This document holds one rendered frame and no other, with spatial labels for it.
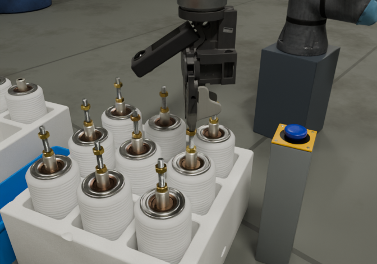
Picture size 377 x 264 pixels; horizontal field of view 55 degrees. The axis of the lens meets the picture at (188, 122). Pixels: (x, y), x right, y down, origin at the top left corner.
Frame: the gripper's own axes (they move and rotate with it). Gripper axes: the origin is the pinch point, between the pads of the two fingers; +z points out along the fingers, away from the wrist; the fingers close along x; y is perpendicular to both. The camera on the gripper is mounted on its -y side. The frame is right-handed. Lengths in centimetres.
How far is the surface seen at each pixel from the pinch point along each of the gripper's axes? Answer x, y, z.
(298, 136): -4.3, 19.0, 1.7
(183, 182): -4.4, -1.4, 10.0
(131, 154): 3.8, -10.9, 8.8
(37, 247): -5.0, -29.6, 22.6
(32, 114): 34, -39, 15
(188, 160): -0.9, -0.2, 7.7
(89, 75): 107, -35, 34
